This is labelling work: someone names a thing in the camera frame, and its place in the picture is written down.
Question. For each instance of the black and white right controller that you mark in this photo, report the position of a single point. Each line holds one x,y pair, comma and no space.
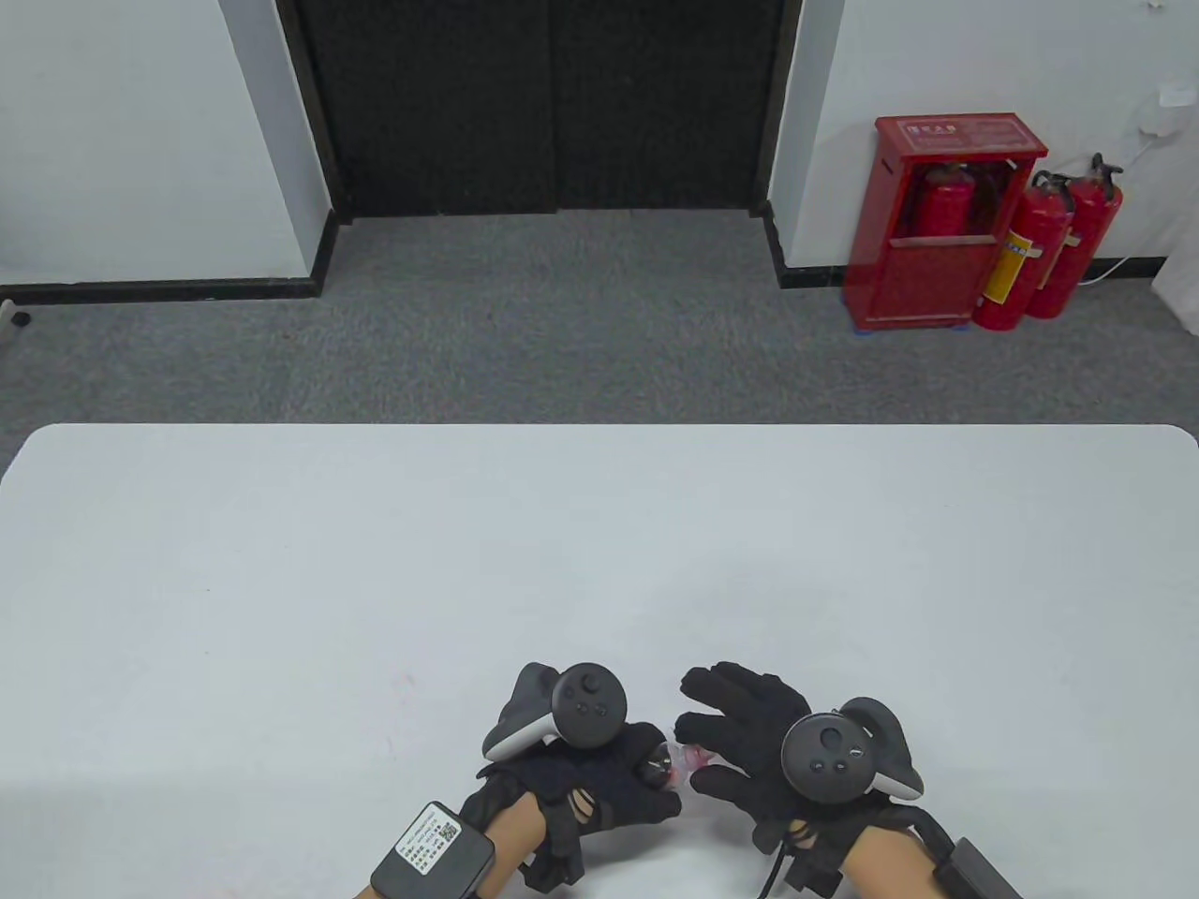
829,754

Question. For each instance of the black and white left controller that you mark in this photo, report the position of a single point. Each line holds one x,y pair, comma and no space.
588,702

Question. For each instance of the white wall socket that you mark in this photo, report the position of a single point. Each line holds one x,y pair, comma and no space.
1176,94

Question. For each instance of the small black floor object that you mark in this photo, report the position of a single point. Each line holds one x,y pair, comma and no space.
17,317

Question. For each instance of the black and white controller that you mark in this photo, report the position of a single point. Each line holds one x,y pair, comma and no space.
829,754
588,702

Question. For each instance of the person's left forearm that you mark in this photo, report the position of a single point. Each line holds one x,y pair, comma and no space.
515,829

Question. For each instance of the person's right forearm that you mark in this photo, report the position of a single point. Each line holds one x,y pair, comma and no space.
890,866

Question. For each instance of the red fire extinguisher cabinet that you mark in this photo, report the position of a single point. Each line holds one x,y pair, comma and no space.
923,276

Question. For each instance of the person's right hand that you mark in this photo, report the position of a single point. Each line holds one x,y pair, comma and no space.
754,730

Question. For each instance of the black wrist camera box plain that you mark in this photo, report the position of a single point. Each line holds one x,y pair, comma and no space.
974,876

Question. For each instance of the black wrist camera box labelled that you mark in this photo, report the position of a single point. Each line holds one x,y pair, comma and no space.
433,847

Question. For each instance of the red bottle cap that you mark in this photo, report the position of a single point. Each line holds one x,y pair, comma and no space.
696,757

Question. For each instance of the red fire extinguisher yellow label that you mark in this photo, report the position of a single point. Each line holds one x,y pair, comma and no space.
1016,262

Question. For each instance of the person's left hand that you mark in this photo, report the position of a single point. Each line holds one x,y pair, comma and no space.
599,782

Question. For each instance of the clear soy sauce bottle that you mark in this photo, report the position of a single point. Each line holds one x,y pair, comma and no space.
673,760

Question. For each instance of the black double door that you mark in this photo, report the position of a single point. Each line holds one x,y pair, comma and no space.
543,103

